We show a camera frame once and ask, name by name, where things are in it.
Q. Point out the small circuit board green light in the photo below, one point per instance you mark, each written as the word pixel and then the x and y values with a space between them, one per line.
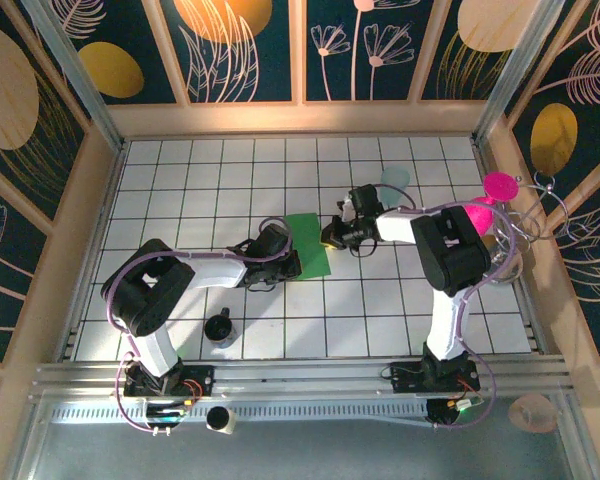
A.
pixel 167 412
pixel 464 404

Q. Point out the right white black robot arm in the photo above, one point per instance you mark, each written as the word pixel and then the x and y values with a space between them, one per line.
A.
pixel 452 255

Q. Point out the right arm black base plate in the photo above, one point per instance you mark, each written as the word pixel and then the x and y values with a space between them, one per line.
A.
pixel 405 375

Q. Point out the small black white cylinder device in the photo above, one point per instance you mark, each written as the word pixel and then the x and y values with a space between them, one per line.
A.
pixel 220 419

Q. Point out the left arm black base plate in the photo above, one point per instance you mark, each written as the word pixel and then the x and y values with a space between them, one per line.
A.
pixel 200 380

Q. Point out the clear glass jar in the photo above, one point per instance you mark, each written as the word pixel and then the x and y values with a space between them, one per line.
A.
pixel 512 270

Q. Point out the aluminium mounting rail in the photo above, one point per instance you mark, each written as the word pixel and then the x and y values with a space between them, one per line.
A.
pixel 300 372

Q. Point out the translucent pink suction disc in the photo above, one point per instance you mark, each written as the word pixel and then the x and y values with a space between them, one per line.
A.
pixel 532 412

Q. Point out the aluminium frame post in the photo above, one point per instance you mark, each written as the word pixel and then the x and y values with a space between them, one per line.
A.
pixel 75 75
pixel 520 65

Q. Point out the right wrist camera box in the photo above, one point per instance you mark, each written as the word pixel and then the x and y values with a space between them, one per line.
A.
pixel 346 210

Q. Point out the black mug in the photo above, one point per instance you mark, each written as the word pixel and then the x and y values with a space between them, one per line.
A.
pixel 219 327

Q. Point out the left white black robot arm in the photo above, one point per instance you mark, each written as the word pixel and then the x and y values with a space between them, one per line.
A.
pixel 145 295

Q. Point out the translucent teal plastic cup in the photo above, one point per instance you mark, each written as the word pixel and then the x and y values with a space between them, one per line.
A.
pixel 395 177

